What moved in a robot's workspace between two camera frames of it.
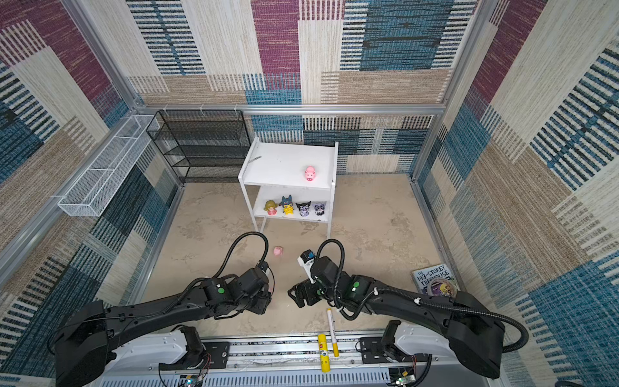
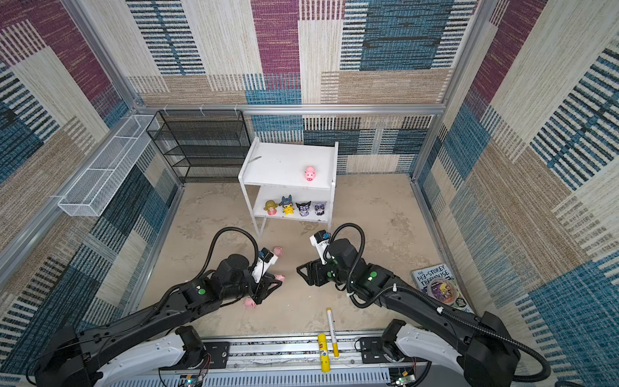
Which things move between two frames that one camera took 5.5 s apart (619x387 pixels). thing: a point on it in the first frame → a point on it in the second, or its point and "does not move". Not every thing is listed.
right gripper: [307, 287] → [314, 269]
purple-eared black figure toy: [319, 210] does not move
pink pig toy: [310, 173] does not move
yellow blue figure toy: [288, 205] does not move
